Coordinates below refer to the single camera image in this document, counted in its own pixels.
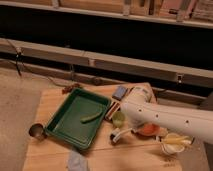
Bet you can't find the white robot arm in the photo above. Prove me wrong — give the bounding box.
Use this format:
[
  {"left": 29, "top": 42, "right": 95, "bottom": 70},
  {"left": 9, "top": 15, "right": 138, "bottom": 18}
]
[{"left": 120, "top": 86, "right": 213, "bottom": 144}]

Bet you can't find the wooden board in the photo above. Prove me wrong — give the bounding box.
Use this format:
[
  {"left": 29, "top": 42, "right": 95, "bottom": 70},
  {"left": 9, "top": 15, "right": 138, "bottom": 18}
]
[{"left": 22, "top": 82, "right": 183, "bottom": 171}]

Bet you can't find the small green cup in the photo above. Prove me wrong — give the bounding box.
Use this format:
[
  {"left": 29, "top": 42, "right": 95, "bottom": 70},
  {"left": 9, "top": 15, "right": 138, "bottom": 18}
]
[{"left": 112, "top": 111, "right": 125, "bottom": 128}]

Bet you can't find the orange red bowl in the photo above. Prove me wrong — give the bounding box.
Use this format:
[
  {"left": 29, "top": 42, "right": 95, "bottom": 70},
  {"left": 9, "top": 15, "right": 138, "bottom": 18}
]
[{"left": 136, "top": 123, "right": 160, "bottom": 136}]

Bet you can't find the blue sponge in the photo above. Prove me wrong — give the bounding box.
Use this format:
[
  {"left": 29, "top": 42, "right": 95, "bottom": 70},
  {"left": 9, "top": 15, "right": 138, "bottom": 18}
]
[{"left": 112, "top": 86, "right": 127, "bottom": 100}]

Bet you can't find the dark red small object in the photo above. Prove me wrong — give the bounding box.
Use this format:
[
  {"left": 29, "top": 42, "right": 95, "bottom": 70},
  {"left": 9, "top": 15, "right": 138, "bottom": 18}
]
[{"left": 62, "top": 83, "right": 81, "bottom": 94}]

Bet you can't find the grey blue cloth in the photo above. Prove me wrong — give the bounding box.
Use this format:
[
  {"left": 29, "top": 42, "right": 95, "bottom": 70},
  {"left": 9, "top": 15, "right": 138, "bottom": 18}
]
[{"left": 67, "top": 151, "right": 89, "bottom": 171}]

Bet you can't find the striped brown block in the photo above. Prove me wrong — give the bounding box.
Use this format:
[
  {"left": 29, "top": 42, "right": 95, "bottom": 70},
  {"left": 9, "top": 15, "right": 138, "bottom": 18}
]
[{"left": 105, "top": 102, "right": 120, "bottom": 121}]

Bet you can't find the green plastic tray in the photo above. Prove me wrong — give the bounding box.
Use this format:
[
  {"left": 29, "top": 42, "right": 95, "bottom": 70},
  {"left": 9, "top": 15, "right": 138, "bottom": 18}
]
[{"left": 45, "top": 88, "right": 111, "bottom": 150}]

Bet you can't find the green pickle in tray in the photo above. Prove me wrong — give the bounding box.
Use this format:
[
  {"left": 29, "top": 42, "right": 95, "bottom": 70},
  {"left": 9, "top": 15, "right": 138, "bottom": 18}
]
[{"left": 80, "top": 110, "right": 102, "bottom": 123}]

